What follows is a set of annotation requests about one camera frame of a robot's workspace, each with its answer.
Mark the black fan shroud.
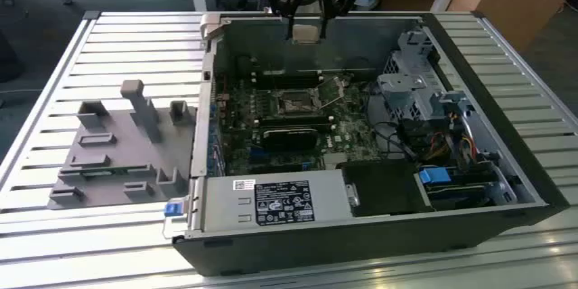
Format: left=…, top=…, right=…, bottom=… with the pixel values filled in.
left=341, top=162, right=434, bottom=218

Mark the yellow red wire bundle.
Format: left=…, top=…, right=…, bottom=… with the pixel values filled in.
left=423, top=131, right=480, bottom=168

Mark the silver CPU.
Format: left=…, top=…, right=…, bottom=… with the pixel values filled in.
left=293, top=24, right=321, bottom=45

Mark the metal socket cover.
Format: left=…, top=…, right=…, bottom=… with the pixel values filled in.
left=315, top=76, right=350, bottom=111

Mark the metal drive cage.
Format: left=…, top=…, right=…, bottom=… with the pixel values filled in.
left=377, top=28, right=478, bottom=124

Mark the blue disk carrier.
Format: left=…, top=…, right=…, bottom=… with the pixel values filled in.
left=418, top=166, right=451, bottom=187

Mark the green RAM stick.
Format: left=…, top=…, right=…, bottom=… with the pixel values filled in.
left=80, top=166, right=150, bottom=177

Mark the grey power supply unit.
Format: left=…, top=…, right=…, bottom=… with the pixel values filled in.
left=198, top=176, right=357, bottom=232

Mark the CPU socket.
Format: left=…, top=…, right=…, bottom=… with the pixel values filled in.
left=274, top=89, right=325, bottom=116

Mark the green motherboard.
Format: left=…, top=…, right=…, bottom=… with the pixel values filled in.
left=211, top=72, right=385, bottom=175

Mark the grey parts rack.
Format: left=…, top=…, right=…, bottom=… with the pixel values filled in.
left=47, top=79, right=201, bottom=210

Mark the black PC case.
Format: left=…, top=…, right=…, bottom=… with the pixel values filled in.
left=171, top=11, right=572, bottom=277

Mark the low-profile graphics card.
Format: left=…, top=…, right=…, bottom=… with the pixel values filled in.
left=261, top=127, right=323, bottom=153

